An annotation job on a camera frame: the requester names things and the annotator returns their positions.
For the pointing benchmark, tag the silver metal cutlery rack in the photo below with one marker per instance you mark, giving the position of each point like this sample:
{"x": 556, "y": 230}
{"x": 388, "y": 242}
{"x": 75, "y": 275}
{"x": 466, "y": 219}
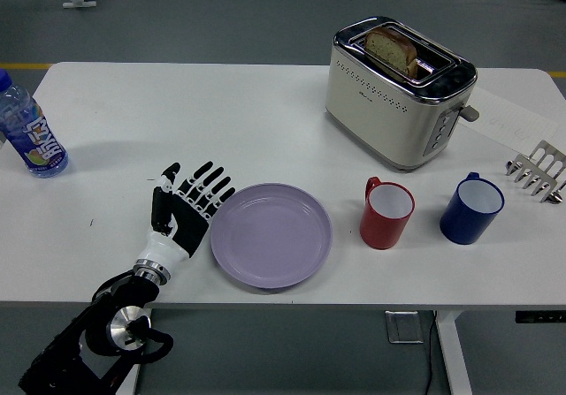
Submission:
{"x": 546, "y": 161}

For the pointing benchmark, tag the cream and chrome toaster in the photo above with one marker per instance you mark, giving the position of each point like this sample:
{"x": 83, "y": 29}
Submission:
{"x": 389, "y": 121}

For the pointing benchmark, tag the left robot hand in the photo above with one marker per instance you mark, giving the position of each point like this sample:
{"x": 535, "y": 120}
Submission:
{"x": 188, "y": 222}

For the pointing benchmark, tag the purple plate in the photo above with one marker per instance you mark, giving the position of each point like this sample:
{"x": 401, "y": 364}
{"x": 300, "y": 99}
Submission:
{"x": 272, "y": 236}

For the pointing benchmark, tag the blue drink bottle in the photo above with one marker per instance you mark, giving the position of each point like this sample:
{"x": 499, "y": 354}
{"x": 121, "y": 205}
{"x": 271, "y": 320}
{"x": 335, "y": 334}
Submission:
{"x": 31, "y": 134}

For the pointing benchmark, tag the black table control panel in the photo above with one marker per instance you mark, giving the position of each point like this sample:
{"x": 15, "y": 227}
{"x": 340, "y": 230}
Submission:
{"x": 539, "y": 317}

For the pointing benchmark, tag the red mug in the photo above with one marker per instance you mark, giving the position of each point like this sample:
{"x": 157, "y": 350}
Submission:
{"x": 380, "y": 231}

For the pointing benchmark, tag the slice of bread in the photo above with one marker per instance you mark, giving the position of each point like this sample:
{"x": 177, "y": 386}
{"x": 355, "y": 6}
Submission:
{"x": 391, "y": 50}

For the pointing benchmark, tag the clear plastic bracket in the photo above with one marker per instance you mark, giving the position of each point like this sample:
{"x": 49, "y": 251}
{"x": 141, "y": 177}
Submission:
{"x": 404, "y": 326}

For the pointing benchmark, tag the white paper sheet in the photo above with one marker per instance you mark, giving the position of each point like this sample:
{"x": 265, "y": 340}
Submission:
{"x": 513, "y": 119}

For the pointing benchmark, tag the blue mug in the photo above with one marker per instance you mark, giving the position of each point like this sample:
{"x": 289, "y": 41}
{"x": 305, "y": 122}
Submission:
{"x": 464, "y": 225}

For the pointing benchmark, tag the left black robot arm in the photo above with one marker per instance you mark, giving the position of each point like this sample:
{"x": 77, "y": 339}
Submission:
{"x": 115, "y": 315}

